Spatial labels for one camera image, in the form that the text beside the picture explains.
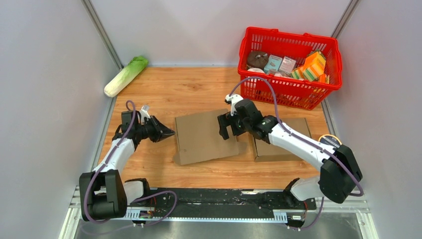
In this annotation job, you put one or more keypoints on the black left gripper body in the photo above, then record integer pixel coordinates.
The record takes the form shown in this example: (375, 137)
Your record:
(145, 129)

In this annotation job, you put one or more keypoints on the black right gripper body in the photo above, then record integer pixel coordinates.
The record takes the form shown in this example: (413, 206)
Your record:
(238, 126)

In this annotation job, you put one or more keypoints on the brown cardboard box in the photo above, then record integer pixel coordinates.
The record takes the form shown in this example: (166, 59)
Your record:
(264, 152)

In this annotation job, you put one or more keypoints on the cardboard sheet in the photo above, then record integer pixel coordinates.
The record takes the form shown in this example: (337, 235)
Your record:
(198, 139)

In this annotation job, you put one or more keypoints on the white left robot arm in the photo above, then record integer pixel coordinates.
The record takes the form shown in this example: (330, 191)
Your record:
(103, 194)

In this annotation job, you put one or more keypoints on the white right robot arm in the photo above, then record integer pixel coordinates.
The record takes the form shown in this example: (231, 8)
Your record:
(339, 173)

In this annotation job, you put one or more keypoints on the teal packet box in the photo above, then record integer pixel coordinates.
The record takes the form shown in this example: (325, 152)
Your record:
(273, 64)

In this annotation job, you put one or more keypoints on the pink white packet box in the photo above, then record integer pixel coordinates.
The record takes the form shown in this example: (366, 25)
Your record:
(287, 65)

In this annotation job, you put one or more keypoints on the orange yellow striped box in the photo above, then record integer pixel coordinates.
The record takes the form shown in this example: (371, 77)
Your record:
(313, 69)

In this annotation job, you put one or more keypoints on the brown round container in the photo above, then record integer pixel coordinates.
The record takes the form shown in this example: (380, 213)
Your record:
(257, 59)

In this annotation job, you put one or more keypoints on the napa cabbage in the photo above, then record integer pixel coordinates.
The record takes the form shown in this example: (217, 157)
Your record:
(126, 76)

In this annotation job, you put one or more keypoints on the red plastic basket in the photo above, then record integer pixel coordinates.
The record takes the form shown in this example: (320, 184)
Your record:
(288, 91)

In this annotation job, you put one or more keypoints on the yellow blue tape roll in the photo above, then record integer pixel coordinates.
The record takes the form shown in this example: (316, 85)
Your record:
(331, 140)

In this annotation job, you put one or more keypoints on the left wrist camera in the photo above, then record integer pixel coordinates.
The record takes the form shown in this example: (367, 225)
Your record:
(144, 115)

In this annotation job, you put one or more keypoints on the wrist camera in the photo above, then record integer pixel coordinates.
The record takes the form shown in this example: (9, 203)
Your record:
(232, 100)
(144, 115)

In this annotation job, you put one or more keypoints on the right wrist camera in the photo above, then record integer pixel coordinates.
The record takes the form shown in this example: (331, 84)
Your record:
(232, 100)

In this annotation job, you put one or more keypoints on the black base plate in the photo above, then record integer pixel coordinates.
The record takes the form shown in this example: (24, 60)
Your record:
(218, 204)

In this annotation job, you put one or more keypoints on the aluminium frame rail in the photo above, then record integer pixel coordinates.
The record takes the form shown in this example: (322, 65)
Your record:
(357, 207)

